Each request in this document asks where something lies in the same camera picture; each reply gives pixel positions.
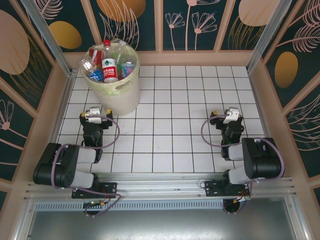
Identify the clear bottle dark blue label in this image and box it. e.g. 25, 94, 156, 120
79, 56, 105, 83

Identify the clear bottle red green label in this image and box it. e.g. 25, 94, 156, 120
101, 39, 119, 84

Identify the clear bottle light blue label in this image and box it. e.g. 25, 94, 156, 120
121, 58, 138, 79

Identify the clear bottle green white label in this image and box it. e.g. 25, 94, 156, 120
109, 40, 129, 73

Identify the bottle with red gold label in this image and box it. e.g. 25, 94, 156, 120
88, 48, 104, 66

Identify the white ribbed plastic bin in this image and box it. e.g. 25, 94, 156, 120
80, 42, 141, 116

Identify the grey metal sheet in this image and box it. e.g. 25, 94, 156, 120
14, 209, 308, 240

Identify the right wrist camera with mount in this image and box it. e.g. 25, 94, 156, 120
223, 107, 240, 125

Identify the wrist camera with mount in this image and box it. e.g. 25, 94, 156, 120
84, 106, 103, 124
223, 107, 240, 125

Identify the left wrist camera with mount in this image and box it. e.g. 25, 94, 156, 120
84, 106, 103, 124

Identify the small circuit board with wires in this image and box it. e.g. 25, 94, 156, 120
83, 199, 111, 208
232, 194, 251, 203

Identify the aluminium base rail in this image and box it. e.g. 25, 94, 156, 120
23, 171, 300, 201

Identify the aluminium frame post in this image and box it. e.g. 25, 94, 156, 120
246, 0, 294, 75
21, 0, 74, 77

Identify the slotted grey cable tray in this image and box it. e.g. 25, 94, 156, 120
33, 201, 226, 211

